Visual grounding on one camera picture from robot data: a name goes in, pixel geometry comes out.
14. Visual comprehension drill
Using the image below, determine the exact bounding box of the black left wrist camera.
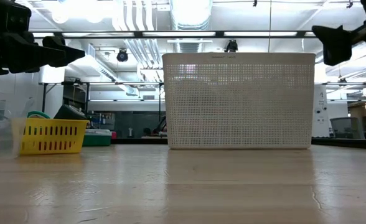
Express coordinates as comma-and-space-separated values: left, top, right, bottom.
0, 0, 32, 34

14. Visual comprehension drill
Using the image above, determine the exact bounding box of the large white perforated basket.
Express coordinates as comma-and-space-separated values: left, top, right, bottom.
162, 52, 317, 150

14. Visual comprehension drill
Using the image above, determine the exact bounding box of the black background workbench frame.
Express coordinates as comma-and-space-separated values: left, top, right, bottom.
39, 80, 166, 139

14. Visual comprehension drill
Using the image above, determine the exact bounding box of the black overhead frame bar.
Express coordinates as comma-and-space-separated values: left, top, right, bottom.
30, 30, 319, 39

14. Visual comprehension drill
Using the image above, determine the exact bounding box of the clear plastic container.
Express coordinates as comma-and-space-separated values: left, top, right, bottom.
0, 93, 34, 156

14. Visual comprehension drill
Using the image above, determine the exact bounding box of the dark green bandage roll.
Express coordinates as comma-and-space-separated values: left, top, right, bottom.
54, 104, 88, 121

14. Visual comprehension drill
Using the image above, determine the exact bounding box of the thin hanging cable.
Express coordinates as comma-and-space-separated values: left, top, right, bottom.
268, 0, 273, 53

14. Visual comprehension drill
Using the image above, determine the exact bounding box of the black table edge rail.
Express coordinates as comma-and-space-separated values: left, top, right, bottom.
111, 136, 366, 151

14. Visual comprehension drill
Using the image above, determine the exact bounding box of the dark background equipment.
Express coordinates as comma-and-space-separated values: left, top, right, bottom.
142, 116, 168, 137

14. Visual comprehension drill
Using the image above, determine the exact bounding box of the black ceiling camera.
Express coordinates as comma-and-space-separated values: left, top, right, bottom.
116, 48, 129, 63
223, 39, 239, 53

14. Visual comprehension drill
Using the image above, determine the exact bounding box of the small yellow slotted basket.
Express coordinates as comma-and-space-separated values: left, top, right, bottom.
18, 117, 90, 156

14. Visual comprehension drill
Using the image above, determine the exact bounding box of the white pillar machine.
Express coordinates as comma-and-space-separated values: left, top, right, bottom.
312, 84, 331, 138

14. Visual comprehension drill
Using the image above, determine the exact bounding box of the grey waste bin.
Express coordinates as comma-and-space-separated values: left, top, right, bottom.
329, 116, 365, 139

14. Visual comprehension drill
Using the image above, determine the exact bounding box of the translucent measuring cup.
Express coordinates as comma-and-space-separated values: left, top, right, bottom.
11, 117, 27, 157

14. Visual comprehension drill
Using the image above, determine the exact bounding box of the green box white lid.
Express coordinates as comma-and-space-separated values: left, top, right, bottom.
82, 129, 113, 147

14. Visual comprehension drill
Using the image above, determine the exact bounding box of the teal bandage roll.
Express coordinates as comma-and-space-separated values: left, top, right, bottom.
26, 110, 51, 119

